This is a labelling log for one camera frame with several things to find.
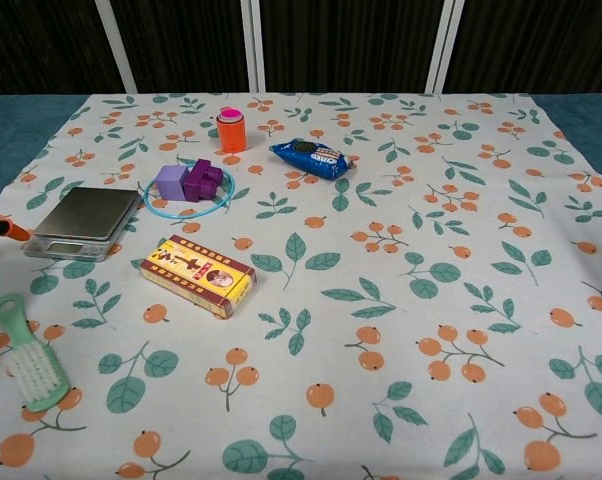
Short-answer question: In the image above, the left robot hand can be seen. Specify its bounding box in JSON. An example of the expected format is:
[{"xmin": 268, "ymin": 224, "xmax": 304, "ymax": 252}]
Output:
[{"xmin": 0, "ymin": 215, "xmax": 33, "ymax": 242}]

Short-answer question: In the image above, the red yellow printed box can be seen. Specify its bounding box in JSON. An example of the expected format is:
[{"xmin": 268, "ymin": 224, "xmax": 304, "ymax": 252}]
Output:
[{"xmin": 139, "ymin": 233, "xmax": 258, "ymax": 320}]

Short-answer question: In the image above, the silver digital kitchen scale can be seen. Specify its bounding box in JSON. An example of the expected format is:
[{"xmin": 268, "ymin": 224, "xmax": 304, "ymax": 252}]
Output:
[{"xmin": 21, "ymin": 187, "xmax": 145, "ymax": 263}]

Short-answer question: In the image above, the teal table cover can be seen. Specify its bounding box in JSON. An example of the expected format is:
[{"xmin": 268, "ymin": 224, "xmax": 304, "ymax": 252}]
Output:
[{"xmin": 0, "ymin": 92, "xmax": 602, "ymax": 214}]

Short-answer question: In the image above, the green scrub brush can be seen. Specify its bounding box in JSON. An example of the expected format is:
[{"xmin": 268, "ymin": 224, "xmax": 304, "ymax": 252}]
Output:
[{"xmin": 0, "ymin": 293, "xmax": 73, "ymax": 414}]

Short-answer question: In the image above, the light purple cube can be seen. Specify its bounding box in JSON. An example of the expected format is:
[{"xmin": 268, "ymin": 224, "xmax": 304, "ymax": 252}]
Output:
[{"xmin": 154, "ymin": 165, "xmax": 191, "ymax": 202}]

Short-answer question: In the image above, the dark partition panel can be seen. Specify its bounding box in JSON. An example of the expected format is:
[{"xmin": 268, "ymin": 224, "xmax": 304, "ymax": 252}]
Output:
[
  {"xmin": 0, "ymin": 0, "xmax": 123, "ymax": 97},
  {"xmin": 110, "ymin": 0, "xmax": 250, "ymax": 95},
  {"xmin": 258, "ymin": 0, "xmax": 441, "ymax": 94},
  {"xmin": 446, "ymin": 0, "xmax": 602, "ymax": 95}
]

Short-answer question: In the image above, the dark purple building block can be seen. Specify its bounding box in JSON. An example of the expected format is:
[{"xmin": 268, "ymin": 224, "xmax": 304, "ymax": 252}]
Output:
[{"xmin": 183, "ymin": 158, "xmax": 225, "ymax": 204}]

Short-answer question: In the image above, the orange can with pink lid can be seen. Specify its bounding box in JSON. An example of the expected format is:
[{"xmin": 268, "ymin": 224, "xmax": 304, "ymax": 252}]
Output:
[{"xmin": 215, "ymin": 106, "xmax": 247, "ymax": 153}]

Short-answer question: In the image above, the blue cookie packet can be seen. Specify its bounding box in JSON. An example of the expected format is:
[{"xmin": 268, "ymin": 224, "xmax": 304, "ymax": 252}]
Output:
[{"xmin": 270, "ymin": 138, "xmax": 357, "ymax": 182}]

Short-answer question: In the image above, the white floral tablecloth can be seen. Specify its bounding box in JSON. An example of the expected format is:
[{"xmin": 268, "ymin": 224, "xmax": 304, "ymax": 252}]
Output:
[{"xmin": 0, "ymin": 92, "xmax": 602, "ymax": 480}]

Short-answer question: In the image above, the blue plastic ring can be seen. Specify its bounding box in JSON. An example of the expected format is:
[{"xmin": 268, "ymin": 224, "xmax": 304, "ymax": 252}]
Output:
[{"xmin": 144, "ymin": 162, "xmax": 238, "ymax": 220}]

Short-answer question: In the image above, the white frame post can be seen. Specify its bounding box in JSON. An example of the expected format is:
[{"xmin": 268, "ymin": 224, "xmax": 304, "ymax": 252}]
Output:
[
  {"xmin": 239, "ymin": 0, "xmax": 268, "ymax": 93},
  {"xmin": 93, "ymin": 0, "xmax": 138, "ymax": 95},
  {"xmin": 424, "ymin": 0, "xmax": 466, "ymax": 94}
]

